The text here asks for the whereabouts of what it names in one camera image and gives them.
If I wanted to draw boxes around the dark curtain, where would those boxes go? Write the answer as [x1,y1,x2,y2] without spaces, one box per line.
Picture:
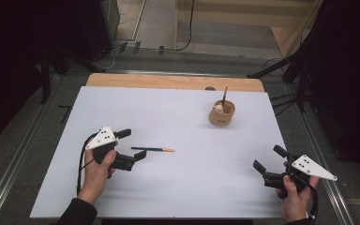
[306,0,360,186]
[0,0,85,151]

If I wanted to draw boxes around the black hex key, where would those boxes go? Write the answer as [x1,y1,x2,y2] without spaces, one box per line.
[58,104,73,125]

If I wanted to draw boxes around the wooden pen holder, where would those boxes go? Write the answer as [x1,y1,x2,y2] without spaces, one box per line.
[208,99,236,128]

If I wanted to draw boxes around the person's left hand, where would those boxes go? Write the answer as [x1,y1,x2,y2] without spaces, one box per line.
[77,140,120,206]

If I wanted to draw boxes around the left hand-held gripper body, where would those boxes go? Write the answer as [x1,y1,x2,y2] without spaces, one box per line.
[84,126,138,181]

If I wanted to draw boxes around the white table mat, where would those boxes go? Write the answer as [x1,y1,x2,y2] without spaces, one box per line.
[29,85,290,219]

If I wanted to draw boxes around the black floor cables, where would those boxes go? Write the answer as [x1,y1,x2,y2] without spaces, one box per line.
[270,93,298,118]

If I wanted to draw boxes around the black metal stand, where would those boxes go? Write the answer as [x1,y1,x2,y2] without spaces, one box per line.
[247,52,313,113]

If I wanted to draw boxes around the right hand-held gripper cable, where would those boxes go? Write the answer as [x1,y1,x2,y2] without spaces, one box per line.
[290,174,319,225]

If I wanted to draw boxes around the wooden step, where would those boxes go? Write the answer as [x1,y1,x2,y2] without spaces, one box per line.
[172,0,324,57]

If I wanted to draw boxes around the aluminium floor rail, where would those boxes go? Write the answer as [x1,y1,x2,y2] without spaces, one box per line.
[282,82,355,225]
[0,73,64,225]

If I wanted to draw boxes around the person's right hand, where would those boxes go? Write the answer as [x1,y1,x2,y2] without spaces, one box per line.
[275,160,321,223]

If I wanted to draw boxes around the black hanging cable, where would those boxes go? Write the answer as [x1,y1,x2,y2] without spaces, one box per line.
[174,0,196,53]

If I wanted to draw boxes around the hand-held gripper cable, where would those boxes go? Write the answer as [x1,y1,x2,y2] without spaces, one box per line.
[290,174,319,225]
[76,132,98,196]

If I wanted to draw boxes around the black cabinet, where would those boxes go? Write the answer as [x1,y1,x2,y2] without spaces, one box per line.
[74,0,121,60]

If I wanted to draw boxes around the black pencil with copper end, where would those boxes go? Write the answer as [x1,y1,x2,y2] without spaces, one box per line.
[130,146,176,153]
[220,85,230,107]

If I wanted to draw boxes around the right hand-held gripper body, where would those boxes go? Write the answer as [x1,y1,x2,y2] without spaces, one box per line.
[262,154,338,200]

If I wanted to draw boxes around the left hand-held gripper cable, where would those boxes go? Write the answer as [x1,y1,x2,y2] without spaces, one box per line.
[76,132,98,196]

